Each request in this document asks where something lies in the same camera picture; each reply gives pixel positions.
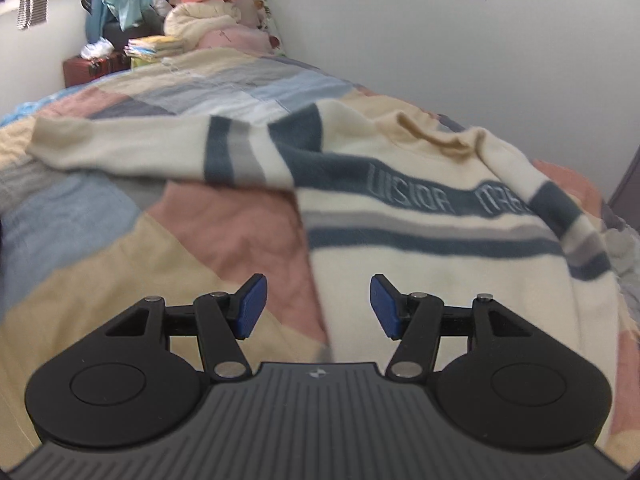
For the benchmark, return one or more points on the cream striped sweater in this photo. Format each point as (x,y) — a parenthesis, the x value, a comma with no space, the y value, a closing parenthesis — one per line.
(425,285)

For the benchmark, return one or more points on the grey door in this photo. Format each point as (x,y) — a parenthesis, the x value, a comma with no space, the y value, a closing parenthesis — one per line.
(627,180)

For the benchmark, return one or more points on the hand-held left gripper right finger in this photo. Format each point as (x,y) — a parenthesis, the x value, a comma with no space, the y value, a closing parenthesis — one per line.
(384,305)

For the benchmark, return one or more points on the pink pillow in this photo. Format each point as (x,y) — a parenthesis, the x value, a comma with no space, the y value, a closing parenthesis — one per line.
(235,41)

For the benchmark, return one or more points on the patchwork quilt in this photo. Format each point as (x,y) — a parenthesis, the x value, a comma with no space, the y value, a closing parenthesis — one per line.
(75,240)

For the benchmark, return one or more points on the rolled cream duvet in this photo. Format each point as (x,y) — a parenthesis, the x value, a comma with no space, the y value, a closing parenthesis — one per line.
(195,22)

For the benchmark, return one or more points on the white dotted pillow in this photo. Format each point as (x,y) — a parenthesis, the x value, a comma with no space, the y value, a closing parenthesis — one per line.
(272,25)

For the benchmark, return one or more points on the stack of books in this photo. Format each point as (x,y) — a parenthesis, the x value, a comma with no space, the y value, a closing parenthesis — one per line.
(152,47)

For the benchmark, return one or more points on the beige plush toy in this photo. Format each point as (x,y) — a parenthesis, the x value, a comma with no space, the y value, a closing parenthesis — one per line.
(248,12)

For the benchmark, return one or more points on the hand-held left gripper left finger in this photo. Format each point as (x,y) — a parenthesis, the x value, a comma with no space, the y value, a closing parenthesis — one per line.
(251,305)

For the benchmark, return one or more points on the red-brown trunk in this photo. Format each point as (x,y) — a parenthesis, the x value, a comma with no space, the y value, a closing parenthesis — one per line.
(90,72)

